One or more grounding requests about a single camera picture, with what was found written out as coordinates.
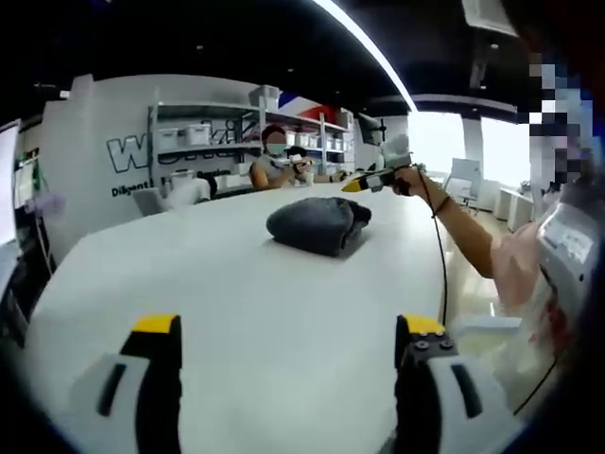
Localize black cable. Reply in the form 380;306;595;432
512;352;562;418
415;165;450;326

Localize black monitor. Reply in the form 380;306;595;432
357;112;389;146

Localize black cabinet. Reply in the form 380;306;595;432
0;254;44;347

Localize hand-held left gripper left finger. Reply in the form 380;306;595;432
69;313;184;454

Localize person's right hand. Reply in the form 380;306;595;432
392;165;430;199

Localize white table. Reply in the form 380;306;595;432
27;182;474;454

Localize white chest-worn device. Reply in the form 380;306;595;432
536;182;599;341

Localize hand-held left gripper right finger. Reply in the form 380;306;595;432
393;314;517;454

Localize purple rolled mat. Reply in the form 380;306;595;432
26;193;67;215

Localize group of white storage bins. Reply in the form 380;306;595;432
158;84;355;152

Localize person's white shirt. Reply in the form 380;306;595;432
451;219;576;412

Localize grey towel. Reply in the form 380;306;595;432
266;196;374;259

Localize metal shelf rack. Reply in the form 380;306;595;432
148;87;360;190

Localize ceiling light strip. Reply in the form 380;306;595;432
314;0;418;114

